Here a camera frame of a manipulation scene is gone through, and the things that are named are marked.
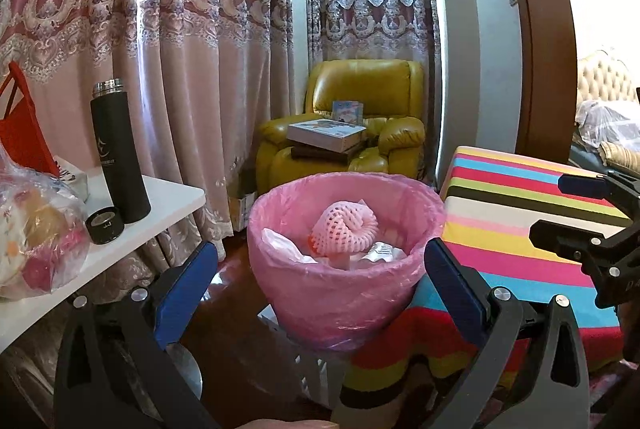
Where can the brown wooden door frame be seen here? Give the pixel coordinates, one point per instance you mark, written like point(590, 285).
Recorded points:
point(545, 59)

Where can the small white printed box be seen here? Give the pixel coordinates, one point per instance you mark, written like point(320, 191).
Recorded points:
point(75, 181)

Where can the flat dark box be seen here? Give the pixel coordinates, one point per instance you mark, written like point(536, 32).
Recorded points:
point(310, 153)

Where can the black steel thermos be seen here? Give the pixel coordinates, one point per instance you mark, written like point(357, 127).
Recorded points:
point(120, 159)

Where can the bin with pink liner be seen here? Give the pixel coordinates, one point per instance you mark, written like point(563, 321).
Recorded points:
point(325, 304)

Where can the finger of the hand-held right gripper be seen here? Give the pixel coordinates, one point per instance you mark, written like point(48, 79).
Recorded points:
point(565, 234)
point(590, 186)

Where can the red paper bag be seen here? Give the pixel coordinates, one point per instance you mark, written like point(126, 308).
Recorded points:
point(20, 129)

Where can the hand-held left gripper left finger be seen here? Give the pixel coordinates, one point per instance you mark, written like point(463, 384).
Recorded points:
point(185, 289)

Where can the pink foam fruit net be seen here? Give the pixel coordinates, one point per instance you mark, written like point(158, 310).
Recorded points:
point(342, 224)

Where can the clear bag of snacks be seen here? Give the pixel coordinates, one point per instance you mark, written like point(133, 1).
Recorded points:
point(40, 234)

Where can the brown striped pillow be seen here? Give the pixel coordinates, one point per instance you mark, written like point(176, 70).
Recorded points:
point(617, 154)

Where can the crumpled white paper bag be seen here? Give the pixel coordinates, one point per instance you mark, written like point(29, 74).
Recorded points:
point(385, 252)

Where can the white metal rack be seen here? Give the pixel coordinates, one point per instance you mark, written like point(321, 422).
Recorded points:
point(315, 369)

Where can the cardboard box on floor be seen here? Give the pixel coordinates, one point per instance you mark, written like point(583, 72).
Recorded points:
point(242, 209)

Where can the flat white printed box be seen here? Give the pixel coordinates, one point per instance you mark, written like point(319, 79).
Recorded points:
point(325, 134)

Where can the silver round disc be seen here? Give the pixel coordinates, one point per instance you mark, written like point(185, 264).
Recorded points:
point(185, 366)

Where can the white side table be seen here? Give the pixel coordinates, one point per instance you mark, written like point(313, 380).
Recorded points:
point(160, 204)

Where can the small blue picture box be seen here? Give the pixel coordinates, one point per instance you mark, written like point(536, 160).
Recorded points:
point(348, 111)

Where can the yellow leather armchair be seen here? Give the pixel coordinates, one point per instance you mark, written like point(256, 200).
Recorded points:
point(360, 79)

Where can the pale blue striped duvet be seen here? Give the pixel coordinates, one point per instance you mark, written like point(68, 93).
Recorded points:
point(605, 124)

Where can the cream tufted headboard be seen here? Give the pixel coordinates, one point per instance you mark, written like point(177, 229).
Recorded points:
point(605, 76)

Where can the crumpled white plastic bag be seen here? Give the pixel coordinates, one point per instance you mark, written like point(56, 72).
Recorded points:
point(280, 243)

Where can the black thermos lid cup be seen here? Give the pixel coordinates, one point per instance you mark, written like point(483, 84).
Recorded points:
point(105, 226)

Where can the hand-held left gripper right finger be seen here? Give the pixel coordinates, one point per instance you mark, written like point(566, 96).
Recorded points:
point(452, 284)

